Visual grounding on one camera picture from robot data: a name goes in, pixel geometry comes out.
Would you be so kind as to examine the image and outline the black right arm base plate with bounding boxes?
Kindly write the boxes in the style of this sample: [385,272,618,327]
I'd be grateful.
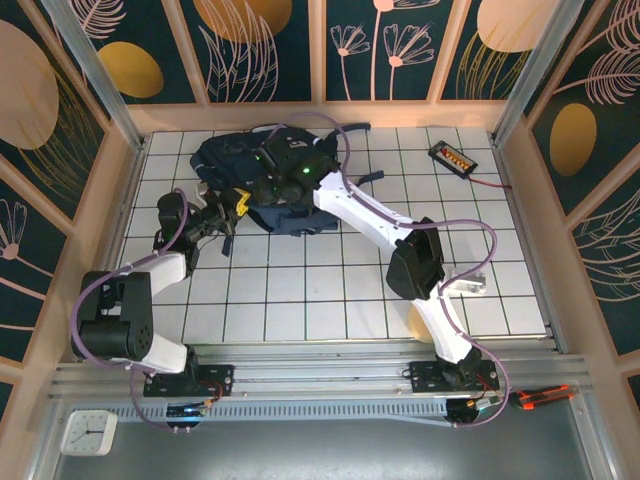
[408,359,500,396]

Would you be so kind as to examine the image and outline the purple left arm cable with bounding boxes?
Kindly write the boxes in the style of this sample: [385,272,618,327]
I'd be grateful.
[69,187,201,432]

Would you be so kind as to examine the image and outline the white square clock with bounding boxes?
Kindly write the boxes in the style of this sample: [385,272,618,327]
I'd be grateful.
[59,409,119,457]

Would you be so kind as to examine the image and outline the orange and black hand tool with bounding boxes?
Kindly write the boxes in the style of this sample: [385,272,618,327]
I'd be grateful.
[507,383,576,412]

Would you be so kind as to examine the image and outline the aluminium rail frame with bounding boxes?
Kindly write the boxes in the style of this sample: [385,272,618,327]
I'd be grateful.
[47,342,589,404]

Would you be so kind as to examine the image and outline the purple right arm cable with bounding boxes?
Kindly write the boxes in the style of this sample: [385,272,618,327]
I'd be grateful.
[267,112,511,430]

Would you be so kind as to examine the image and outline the black board with orange connectors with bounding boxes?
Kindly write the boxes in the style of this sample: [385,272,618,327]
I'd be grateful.
[428,139,480,180]

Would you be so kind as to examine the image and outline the clear white plastic holder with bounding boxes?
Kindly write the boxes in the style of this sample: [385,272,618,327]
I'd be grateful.
[442,267,489,297]

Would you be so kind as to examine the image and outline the aluminium corner post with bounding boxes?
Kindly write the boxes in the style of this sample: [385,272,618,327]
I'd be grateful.
[489,0,586,146]
[39,0,149,151]

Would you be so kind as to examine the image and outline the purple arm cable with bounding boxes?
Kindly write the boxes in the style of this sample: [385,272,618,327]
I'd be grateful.
[267,112,511,430]
[69,187,201,432]

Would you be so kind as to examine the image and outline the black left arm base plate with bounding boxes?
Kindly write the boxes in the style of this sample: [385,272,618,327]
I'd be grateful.
[143,363,235,399]

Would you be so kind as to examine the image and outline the navy blue backpack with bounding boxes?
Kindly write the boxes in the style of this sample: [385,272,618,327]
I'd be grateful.
[189,121,386,257]

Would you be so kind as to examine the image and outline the black controller board with wires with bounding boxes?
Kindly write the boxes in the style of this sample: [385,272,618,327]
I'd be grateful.
[446,394,504,427]
[166,397,221,432]

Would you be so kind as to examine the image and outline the grey slotted cable duct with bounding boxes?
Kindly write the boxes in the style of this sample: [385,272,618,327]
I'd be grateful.
[114,402,449,429]

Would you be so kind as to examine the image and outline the thin red wire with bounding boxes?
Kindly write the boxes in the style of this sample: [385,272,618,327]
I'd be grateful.
[469,174,515,191]

